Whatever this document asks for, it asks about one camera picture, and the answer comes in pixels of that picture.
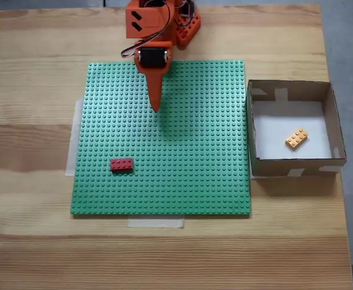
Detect narrow masking tape strip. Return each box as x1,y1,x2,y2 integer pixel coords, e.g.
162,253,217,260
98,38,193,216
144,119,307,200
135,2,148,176
127,216,185,229

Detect green lego baseplate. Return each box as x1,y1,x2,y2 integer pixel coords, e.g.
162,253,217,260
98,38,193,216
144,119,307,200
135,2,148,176
69,60,252,218

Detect red lego block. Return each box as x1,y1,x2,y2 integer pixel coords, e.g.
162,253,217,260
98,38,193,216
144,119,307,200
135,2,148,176
110,158,134,173

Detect cardboard box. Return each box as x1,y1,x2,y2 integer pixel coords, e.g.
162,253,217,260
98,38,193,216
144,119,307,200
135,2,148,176
246,79,348,179

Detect yellow lego block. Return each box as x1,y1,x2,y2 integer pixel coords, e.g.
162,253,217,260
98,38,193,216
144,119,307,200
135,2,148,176
285,127,310,151

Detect wide masking tape strip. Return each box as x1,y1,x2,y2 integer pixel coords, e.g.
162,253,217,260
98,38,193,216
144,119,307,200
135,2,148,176
65,98,86,176

